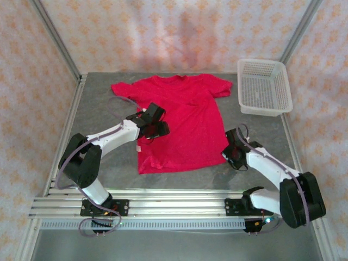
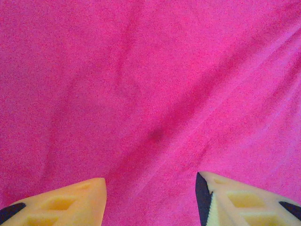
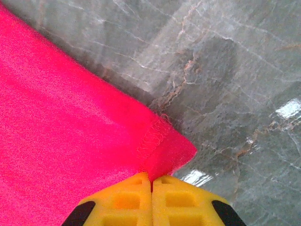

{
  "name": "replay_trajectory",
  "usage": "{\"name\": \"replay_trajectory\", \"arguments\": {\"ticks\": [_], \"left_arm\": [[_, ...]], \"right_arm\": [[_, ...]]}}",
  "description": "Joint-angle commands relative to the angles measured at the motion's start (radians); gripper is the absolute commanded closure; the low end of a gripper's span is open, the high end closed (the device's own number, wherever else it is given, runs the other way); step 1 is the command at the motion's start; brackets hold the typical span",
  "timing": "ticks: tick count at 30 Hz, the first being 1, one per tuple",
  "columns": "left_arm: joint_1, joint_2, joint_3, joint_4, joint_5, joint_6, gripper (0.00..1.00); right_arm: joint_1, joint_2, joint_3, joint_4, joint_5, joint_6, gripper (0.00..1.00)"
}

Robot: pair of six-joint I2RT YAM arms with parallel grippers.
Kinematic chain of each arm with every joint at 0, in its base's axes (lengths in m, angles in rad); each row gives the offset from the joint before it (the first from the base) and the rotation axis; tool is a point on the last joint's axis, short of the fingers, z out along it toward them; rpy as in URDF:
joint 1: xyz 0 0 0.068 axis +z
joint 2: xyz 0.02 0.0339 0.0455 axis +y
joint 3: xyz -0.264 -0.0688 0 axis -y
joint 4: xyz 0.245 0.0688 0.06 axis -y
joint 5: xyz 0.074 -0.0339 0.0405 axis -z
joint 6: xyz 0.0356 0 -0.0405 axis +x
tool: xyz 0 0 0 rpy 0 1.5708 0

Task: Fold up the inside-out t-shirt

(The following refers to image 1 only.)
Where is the red t-shirt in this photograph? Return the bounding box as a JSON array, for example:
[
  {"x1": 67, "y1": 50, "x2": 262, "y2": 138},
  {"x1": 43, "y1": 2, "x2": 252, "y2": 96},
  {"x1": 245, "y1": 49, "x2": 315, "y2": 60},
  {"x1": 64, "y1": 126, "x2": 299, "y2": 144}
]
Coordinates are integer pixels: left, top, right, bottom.
[{"x1": 110, "y1": 74, "x2": 234, "y2": 175}]

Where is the black base electronics box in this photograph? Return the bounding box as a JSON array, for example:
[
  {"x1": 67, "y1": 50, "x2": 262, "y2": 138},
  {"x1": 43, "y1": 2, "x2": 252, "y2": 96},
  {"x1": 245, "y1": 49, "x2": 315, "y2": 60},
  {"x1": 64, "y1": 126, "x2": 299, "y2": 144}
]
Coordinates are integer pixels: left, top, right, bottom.
[
  {"x1": 243, "y1": 216, "x2": 281, "y2": 235},
  {"x1": 91, "y1": 219, "x2": 114, "y2": 234}
]

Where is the white perforated plastic basket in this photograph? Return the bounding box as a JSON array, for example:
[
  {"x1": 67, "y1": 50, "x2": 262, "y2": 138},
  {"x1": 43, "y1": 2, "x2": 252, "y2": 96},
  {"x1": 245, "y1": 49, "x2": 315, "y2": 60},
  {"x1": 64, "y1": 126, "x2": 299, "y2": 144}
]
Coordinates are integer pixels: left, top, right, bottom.
[{"x1": 237, "y1": 58, "x2": 294, "y2": 117}]

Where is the white orange patterned curtain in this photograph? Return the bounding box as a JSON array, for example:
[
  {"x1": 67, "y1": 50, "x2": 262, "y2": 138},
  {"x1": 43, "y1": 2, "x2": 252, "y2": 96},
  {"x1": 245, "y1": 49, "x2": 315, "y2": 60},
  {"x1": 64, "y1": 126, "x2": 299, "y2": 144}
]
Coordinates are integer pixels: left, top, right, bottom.
[{"x1": 0, "y1": 0, "x2": 348, "y2": 261}]

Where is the grey metal lower panel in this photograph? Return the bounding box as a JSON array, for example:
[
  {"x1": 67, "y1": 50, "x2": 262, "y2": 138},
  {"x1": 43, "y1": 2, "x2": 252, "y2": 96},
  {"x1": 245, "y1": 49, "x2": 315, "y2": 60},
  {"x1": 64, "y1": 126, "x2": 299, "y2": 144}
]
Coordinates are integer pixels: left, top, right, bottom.
[{"x1": 29, "y1": 229, "x2": 327, "y2": 261}]

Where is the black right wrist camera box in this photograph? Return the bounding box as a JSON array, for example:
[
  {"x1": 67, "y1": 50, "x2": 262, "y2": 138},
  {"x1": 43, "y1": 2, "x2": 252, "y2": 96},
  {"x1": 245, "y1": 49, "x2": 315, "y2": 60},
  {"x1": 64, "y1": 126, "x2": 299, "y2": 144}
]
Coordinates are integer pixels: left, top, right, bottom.
[{"x1": 221, "y1": 146, "x2": 233, "y2": 163}]

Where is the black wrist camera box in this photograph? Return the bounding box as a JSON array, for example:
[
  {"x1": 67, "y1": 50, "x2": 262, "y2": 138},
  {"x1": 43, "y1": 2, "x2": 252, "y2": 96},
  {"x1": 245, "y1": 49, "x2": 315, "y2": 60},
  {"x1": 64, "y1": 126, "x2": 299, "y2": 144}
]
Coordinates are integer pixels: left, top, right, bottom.
[
  {"x1": 143, "y1": 102, "x2": 166, "y2": 122},
  {"x1": 221, "y1": 146, "x2": 233, "y2": 163}
]

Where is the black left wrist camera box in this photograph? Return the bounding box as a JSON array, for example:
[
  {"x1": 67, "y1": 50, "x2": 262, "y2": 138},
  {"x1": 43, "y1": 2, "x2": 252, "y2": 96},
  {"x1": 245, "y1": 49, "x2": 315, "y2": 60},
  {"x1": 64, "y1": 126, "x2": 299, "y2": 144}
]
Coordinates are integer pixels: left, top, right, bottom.
[{"x1": 143, "y1": 102, "x2": 166, "y2": 122}]

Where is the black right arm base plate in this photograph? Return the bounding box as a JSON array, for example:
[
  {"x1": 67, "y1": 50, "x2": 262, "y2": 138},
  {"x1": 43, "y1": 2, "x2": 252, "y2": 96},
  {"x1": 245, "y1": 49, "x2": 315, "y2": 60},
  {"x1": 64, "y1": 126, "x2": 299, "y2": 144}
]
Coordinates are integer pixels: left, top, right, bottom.
[{"x1": 224, "y1": 197, "x2": 272, "y2": 218}]

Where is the aluminium table side rail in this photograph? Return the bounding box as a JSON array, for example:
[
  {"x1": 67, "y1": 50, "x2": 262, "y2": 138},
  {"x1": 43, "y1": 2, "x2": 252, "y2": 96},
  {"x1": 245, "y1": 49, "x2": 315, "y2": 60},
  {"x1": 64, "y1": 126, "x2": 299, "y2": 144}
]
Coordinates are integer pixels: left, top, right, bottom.
[
  {"x1": 42, "y1": 75, "x2": 88, "y2": 198},
  {"x1": 281, "y1": 113, "x2": 309, "y2": 175}
]

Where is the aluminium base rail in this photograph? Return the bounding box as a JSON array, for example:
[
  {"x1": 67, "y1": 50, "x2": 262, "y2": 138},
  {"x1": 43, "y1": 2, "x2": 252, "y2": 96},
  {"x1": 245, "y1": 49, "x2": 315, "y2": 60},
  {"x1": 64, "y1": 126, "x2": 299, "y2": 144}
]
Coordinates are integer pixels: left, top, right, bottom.
[{"x1": 28, "y1": 189, "x2": 327, "y2": 220}]

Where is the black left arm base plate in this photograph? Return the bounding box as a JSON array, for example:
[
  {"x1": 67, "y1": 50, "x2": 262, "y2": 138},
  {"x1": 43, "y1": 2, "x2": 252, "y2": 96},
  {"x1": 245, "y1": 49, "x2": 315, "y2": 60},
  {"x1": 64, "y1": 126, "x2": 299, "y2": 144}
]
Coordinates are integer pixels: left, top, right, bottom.
[{"x1": 80, "y1": 199, "x2": 130, "y2": 218}]

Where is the slotted grey cable duct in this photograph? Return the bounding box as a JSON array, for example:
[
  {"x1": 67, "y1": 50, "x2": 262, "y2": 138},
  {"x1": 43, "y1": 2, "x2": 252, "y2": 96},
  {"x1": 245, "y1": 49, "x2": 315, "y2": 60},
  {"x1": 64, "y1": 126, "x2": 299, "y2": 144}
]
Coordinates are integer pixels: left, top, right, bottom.
[{"x1": 40, "y1": 219, "x2": 247, "y2": 231}]

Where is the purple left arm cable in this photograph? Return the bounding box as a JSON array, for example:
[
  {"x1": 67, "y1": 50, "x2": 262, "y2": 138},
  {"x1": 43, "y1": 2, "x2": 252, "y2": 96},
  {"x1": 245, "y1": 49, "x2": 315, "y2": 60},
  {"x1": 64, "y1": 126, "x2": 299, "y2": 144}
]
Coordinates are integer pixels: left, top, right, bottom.
[{"x1": 55, "y1": 95, "x2": 146, "y2": 238}]

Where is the aluminium frame post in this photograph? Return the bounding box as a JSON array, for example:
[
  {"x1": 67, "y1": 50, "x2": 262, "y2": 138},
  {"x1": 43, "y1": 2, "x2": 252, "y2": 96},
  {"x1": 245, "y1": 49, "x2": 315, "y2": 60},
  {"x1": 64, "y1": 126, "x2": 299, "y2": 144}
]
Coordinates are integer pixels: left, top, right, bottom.
[
  {"x1": 279, "y1": 0, "x2": 323, "y2": 65},
  {"x1": 29, "y1": 0, "x2": 82, "y2": 79}
]

